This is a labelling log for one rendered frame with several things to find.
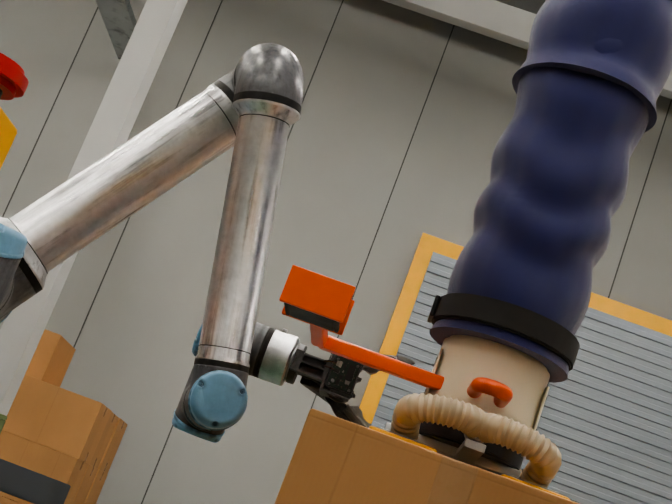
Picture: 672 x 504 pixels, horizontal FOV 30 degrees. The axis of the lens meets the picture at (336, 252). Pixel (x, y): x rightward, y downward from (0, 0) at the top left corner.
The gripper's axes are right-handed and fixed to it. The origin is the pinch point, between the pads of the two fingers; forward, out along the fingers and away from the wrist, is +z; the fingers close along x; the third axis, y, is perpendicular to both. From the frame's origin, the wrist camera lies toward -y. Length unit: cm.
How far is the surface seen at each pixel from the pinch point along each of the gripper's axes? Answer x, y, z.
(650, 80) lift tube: 57, 33, 20
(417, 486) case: -17, 55, 5
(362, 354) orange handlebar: 0.1, 32.7, -8.0
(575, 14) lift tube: 61, 37, 5
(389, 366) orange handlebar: -0.2, 32.7, -3.6
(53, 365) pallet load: 44, -704, -249
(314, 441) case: -17, 54, -9
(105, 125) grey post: 100, -245, -144
